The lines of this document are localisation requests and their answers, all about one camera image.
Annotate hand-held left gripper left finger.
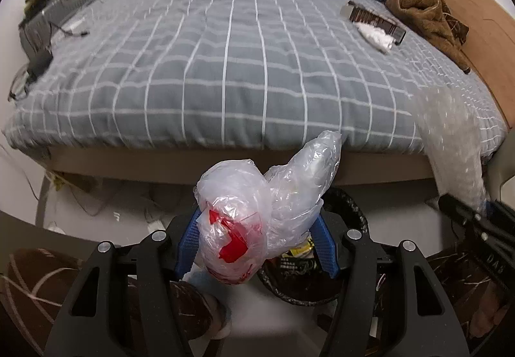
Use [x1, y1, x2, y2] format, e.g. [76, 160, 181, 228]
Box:
[44, 206, 206, 357]

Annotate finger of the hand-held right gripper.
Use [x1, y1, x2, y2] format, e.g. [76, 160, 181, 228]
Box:
[487, 200, 515, 229]
[438, 194, 489, 245]

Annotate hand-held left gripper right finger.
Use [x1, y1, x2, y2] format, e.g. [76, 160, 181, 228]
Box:
[310, 208, 471, 357]

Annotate trash bin with black liner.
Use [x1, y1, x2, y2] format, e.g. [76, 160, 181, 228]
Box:
[257, 188, 387, 307]

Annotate clear plastic bag red print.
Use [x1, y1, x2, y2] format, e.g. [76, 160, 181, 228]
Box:
[193, 131, 342, 285]

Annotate clear bubble wrap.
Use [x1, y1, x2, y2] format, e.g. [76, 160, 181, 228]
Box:
[414, 85, 489, 213]

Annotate person's right hand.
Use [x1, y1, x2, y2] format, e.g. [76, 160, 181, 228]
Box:
[471, 282, 510, 339]

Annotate wooden headboard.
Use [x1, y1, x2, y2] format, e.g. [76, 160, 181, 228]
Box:
[432, 0, 515, 120]

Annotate white crumpled plastic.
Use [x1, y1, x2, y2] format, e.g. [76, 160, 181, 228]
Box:
[356, 21, 394, 56]

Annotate brown plush garment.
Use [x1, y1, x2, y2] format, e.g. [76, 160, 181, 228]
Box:
[385, 0, 471, 74]

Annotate dark brown cardboard box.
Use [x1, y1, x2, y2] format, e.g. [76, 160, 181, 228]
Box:
[340, 1, 406, 46]

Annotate grey case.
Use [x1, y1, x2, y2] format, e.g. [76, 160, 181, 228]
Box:
[20, 0, 107, 56]

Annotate wooden bed frame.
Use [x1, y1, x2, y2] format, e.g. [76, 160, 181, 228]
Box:
[40, 146, 437, 184]

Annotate black cable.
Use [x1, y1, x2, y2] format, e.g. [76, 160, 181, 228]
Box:
[48, 21, 89, 38]

